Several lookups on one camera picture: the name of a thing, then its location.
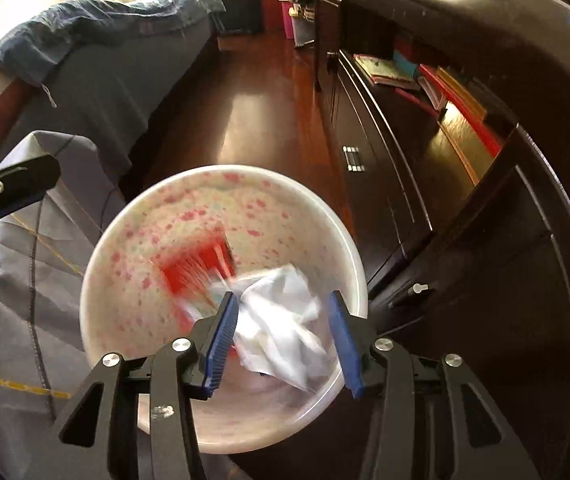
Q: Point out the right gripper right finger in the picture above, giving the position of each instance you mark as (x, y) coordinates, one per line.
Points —
(433, 419)

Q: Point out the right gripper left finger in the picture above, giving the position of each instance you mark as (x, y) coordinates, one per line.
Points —
(95, 435)

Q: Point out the red white snack wrapper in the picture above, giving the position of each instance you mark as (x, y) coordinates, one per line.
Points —
(197, 277)

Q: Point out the white tissue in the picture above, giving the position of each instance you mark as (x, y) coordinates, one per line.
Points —
(277, 331)

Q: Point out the white pink-speckled trash bin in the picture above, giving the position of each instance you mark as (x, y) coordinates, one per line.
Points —
(269, 221)

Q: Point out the blue checked tablecloth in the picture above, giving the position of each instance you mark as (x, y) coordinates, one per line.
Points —
(44, 250)

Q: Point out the blue patterned quilt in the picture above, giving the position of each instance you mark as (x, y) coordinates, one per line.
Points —
(32, 50)

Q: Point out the bed with grey sheet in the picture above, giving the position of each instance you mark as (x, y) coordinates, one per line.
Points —
(107, 92)

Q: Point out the dark wooden dresser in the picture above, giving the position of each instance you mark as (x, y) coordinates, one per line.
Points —
(464, 252)

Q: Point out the pink storage box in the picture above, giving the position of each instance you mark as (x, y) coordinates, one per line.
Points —
(287, 20)

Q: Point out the books on dresser shelf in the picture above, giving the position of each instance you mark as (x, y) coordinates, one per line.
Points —
(433, 88)

